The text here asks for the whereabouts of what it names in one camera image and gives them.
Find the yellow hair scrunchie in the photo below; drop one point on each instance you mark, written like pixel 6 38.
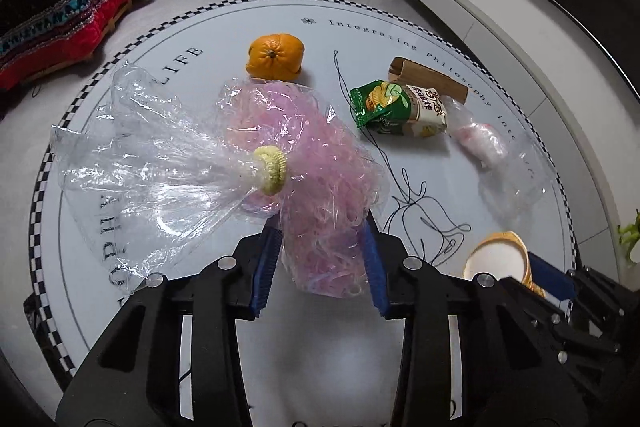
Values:
pixel 272 169

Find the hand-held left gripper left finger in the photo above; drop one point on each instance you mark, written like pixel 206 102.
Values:
pixel 265 277

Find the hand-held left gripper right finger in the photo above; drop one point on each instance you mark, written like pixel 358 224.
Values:
pixel 376 277

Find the clear bag of pink shreds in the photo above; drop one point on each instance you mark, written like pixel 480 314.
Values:
pixel 320 167

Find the green snack packet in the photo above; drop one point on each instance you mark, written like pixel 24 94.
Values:
pixel 400 109

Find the small clear plastic bag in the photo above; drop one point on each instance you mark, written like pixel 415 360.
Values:
pixel 480 139

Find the brown cardboard piece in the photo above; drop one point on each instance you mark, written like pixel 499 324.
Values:
pixel 430 79

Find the orange fruit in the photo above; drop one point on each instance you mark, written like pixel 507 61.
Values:
pixel 275 57

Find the table with red quilt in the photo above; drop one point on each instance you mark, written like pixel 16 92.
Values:
pixel 65 7

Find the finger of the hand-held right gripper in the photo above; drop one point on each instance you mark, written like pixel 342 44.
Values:
pixel 550 277

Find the green plant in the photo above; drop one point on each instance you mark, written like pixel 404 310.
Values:
pixel 631 237

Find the white low cabinet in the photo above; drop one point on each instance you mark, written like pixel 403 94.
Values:
pixel 500 42

